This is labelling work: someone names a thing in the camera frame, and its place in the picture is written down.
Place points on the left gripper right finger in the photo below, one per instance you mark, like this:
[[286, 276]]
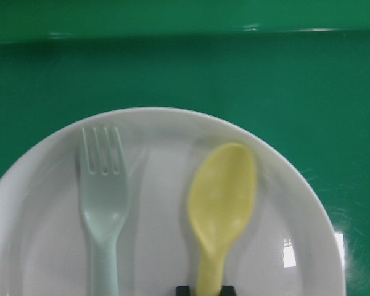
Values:
[[228, 290]]

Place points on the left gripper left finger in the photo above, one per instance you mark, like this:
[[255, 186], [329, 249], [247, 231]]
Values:
[[182, 291]]

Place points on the yellow plastic spoon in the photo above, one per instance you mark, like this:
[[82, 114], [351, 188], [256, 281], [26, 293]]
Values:
[[220, 204]]

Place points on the pale green plastic fork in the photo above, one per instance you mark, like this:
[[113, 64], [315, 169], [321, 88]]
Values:
[[104, 201]]

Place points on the white round plate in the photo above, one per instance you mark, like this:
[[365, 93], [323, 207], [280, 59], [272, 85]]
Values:
[[288, 248]]

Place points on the green plastic tray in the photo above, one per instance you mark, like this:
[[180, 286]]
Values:
[[295, 73]]

